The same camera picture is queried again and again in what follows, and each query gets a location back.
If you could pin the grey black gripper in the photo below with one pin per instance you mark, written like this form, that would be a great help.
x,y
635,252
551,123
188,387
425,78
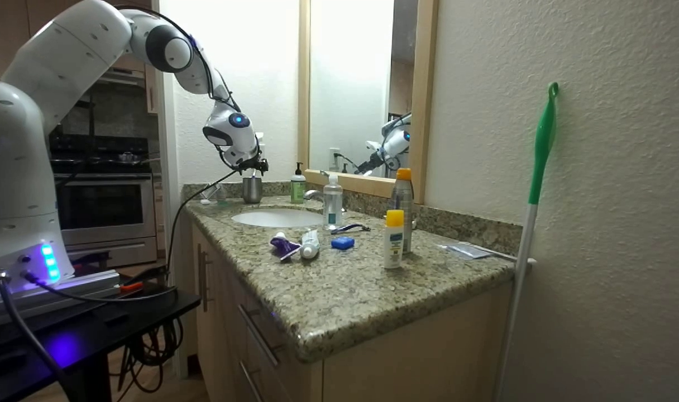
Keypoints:
x,y
254,161

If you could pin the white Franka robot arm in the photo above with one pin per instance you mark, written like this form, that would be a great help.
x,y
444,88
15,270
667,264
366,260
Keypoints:
x,y
28,186

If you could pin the stainless steel cup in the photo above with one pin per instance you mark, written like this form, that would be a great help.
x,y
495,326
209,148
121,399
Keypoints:
x,y
251,193

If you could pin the green soap pump bottle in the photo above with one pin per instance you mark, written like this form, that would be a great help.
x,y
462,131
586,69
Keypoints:
x,y
299,190

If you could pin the white oval sink basin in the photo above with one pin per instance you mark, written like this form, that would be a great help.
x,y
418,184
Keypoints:
x,y
275,219

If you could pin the chrome faucet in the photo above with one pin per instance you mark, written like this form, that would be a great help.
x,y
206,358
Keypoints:
x,y
313,195

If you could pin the purple toothpaste tube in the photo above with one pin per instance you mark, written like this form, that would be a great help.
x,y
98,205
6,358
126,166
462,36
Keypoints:
x,y
283,243

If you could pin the clear water bottle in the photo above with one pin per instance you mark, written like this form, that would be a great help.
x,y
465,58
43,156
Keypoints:
x,y
334,208

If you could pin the white toothpaste tube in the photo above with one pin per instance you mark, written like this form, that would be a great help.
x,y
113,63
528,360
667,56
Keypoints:
x,y
312,247

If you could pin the small blue container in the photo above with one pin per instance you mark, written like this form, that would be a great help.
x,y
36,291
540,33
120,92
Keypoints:
x,y
343,242

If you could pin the stainless steel oven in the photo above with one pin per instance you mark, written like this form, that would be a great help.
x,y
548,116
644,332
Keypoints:
x,y
106,208

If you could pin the yellow-capped white bottle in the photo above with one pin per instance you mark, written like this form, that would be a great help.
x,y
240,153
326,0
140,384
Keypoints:
x,y
394,248

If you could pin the orange black clamp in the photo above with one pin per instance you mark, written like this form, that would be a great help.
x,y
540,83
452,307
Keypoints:
x,y
136,287

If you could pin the wood-framed mirror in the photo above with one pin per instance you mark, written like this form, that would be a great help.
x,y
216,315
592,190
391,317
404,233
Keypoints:
x,y
420,90

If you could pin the black robot table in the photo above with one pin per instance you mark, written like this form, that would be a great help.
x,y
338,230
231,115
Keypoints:
x,y
95,326

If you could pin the white flat packet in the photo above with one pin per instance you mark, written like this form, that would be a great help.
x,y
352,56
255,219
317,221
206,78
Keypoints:
x,y
471,248

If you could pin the wooden vanity cabinet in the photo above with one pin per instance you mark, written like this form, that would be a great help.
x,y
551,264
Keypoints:
x,y
398,365

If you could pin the long aluminium base rail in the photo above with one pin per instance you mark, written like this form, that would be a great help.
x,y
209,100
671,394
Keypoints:
x,y
73,287

